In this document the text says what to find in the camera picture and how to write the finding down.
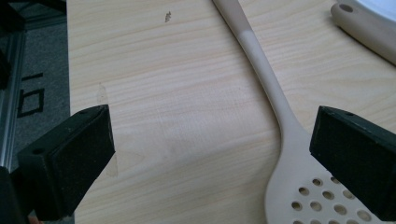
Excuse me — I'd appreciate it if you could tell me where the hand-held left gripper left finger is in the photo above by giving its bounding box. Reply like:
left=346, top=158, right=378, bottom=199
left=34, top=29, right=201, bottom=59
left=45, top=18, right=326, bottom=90
left=17, top=105, right=116, bottom=222

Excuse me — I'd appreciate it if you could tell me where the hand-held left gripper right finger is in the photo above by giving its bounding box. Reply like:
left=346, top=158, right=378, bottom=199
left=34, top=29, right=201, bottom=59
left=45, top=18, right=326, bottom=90
left=308, top=105, right=396, bottom=222

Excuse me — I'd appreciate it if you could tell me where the slotted spatula with brown handle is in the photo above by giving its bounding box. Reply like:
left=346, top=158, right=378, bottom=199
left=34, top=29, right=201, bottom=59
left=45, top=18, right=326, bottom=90
left=330, top=2, right=396, bottom=66

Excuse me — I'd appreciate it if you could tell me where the beige perforated skimmer spoon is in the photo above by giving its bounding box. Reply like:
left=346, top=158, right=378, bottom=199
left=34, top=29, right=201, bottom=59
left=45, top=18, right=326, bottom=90
left=212, top=0, right=387, bottom=224

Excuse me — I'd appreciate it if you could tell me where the white utensil rack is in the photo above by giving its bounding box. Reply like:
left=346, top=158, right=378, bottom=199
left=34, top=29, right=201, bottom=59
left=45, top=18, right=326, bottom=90
left=354, top=0, right=396, bottom=23

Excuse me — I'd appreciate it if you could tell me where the aluminium floor rail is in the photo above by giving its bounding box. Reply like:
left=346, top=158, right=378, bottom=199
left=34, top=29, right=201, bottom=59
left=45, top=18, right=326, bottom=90
left=0, top=31, right=27, bottom=172

